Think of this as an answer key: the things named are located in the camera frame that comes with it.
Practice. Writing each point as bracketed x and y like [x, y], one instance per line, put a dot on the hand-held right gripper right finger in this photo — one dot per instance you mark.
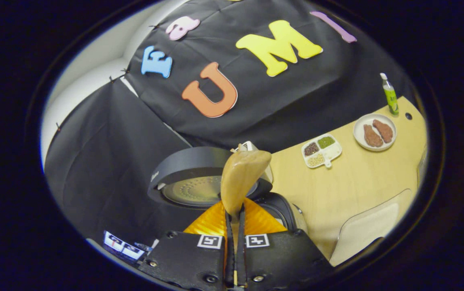
[241, 250]

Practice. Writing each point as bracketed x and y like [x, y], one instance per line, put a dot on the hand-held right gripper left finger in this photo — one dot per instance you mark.
[229, 250]

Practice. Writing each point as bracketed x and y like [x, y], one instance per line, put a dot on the wooden spoon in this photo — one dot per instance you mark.
[242, 178]

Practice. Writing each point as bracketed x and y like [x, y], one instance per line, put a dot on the dark grey rice cooker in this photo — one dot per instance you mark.
[191, 161]

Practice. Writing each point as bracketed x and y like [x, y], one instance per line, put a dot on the clear plastic rice container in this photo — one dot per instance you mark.
[405, 198]

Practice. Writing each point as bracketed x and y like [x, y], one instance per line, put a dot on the computer monitor screen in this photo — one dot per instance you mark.
[124, 246]

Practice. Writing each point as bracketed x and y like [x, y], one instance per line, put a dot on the white divided bean dish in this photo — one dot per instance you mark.
[333, 152]

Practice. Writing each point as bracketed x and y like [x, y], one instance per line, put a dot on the white round plate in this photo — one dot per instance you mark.
[361, 141]

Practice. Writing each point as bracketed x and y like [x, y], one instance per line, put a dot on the black backdrop cloth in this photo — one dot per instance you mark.
[296, 93]

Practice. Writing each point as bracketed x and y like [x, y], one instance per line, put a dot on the green drink bottle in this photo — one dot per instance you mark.
[390, 97]

